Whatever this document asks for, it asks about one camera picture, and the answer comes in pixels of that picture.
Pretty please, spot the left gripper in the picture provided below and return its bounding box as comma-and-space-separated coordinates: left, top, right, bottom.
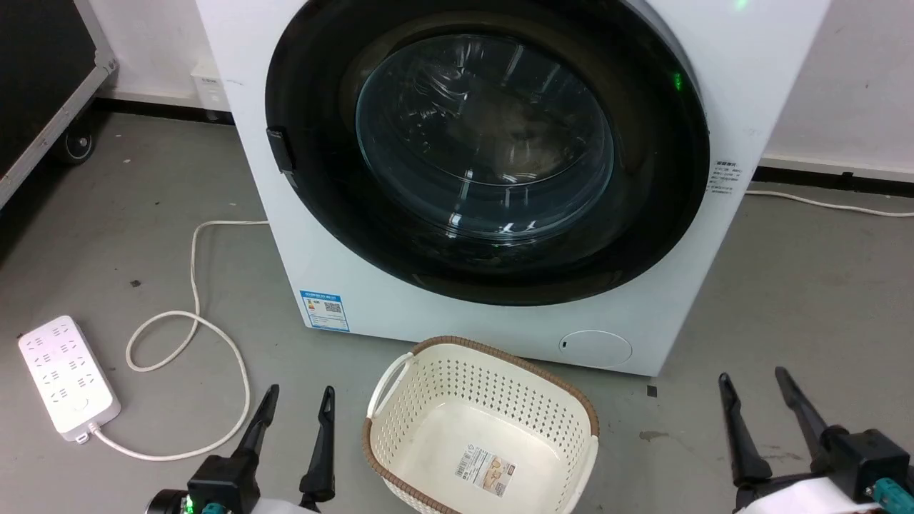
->
146, 384, 337, 514

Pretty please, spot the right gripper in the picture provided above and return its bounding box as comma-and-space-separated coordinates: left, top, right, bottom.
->
718, 366, 914, 514

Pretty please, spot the round black glass washer door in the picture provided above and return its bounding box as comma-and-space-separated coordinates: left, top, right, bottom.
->
264, 0, 711, 307

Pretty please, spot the white front-load washing machine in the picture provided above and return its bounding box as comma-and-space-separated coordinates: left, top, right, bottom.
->
194, 0, 833, 377

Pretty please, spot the blue energy label sticker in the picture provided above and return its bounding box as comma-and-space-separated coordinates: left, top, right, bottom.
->
299, 290, 351, 333

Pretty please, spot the cream perforated laundry basket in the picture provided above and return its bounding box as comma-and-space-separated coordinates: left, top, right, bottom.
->
361, 336, 601, 514

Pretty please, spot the round white filter cover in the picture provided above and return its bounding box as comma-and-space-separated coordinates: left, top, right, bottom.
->
558, 329, 634, 371

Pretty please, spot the paper label on basket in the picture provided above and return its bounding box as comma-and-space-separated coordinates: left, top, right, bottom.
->
454, 446, 516, 498

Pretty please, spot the white power strip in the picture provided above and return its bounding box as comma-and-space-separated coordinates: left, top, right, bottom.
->
18, 316, 121, 443

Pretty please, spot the small text warning sticker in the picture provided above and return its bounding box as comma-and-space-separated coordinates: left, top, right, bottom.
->
706, 160, 745, 196

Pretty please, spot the black caster wheel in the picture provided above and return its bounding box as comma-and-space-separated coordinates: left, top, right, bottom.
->
62, 120, 96, 164

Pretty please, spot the black flight case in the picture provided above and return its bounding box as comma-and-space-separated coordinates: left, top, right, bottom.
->
0, 0, 119, 209

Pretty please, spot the white power strip cable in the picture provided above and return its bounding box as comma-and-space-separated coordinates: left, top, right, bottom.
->
77, 219, 271, 462

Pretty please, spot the thin white floor cable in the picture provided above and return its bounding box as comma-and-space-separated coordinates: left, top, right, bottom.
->
745, 188, 914, 218

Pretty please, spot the black washer door handle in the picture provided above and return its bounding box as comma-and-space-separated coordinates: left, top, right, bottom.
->
266, 126, 298, 188

